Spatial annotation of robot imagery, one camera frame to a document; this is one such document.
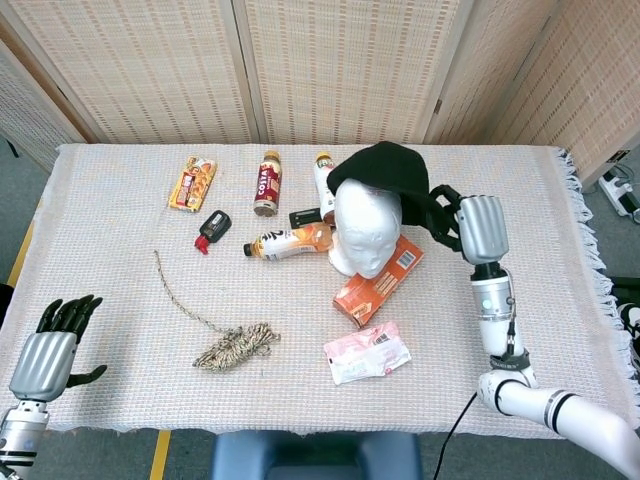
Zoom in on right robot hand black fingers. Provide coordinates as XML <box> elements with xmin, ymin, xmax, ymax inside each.
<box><xmin>424</xmin><ymin>183</ymin><xmax>511</xmax><ymax>266</ymax></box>

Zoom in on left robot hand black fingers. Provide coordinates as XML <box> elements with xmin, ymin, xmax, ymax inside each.
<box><xmin>8</xmin><ymin>294</ymin><xmax>109</xmax><ymax>404</ymax></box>

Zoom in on black baseball cap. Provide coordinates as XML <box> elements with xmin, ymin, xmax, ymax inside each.
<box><xmin>325</xmin><ymin>141</ymin><xmax>449</xmax><ymax>236</ymax></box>

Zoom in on white foam mannequin head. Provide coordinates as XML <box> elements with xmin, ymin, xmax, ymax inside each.
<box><xmin>327</xmin><ymin>177</ymin><xmax>404</xmax><ymax>280</ymax></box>

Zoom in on white woven tablecloth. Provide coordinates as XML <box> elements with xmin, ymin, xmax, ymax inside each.
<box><xmin>0</xmin><ymin>143</ymin><xmax>634</xmax><ymax>435</ymax></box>

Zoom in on orange cardboard box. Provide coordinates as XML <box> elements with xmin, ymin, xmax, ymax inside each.
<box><xmin>333</xmin><ymin>233</ymin><xmax>425</xmax><ymax>329</ymax></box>

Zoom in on white power strip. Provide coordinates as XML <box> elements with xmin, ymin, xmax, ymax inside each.
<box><xmin>598</xmin><ymin>169</ymin><xmax>640</xmax><ymax>217</ymax></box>

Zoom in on white drink bottle yellow cap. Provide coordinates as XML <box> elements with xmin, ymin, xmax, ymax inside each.
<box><xmin>313</xmin><ymin>152</ymin><xmax>341</xmax><ymax>225</ymax></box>

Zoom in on pink plastic snack packet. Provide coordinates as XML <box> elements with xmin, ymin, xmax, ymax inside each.
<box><xmin>323</xmin><ymin>320</ymin><xmax>413</xmax><ymax>386</ymax></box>

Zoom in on black white shoe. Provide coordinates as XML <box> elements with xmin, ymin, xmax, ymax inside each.
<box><xmin>612</xmin><ymin>276</ymin><xmax>640</xmax><ymax>372</ymax></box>

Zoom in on black flat plastic clip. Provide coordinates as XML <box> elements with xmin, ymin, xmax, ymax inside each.
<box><xmin>288</xmin><ymin>207</ymin><xmax>322</xmax><ymax>229</ymax></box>

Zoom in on orange drink bottle black cap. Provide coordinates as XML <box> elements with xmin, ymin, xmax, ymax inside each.
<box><xmin>243</xmin><ymin>223</ymin><xmax>335</xmax><ymax>262</ymax></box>

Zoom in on woven wooden folding screen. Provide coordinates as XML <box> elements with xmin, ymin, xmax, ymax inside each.
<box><xmin>0</xmin><ymin>0</ymin><xmax>640</xmax><ymax>187</ymax></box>

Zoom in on Costa coffee bottle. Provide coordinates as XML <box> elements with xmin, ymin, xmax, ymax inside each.
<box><xmin>252</xmin><ymin>149</ymin><xmax>284</xmax><ymax>217</ymax></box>

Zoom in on black ink bottle red cap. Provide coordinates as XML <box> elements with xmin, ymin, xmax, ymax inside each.
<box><xmin>193</xmin><ymin>209</ymin><xmax>232</xmax><ymax>254</ymax></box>

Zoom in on yellow snack bar packet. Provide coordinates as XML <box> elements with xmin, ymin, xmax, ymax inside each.
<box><xmin>166</xmin><ymin>155</ymin><xmax>218</xmax><ymax>214</ymax></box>

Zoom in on blue chair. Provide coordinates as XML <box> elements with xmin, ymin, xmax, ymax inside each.
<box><xmin>209</xmin><ymin>430</ymin><xmax>424</xmax><ymax>480</ymax></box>

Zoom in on beige braided rope bundle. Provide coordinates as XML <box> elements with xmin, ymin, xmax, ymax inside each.
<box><xmin>152</xmin><ymin>249</ymin><xmax>282</xmax><ymax>375</ymax></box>

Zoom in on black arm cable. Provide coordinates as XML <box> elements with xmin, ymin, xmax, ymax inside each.
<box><xmin>432</xmin><ymin>392</ymin><xmax>479</xmax><ymax>480</ymax></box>

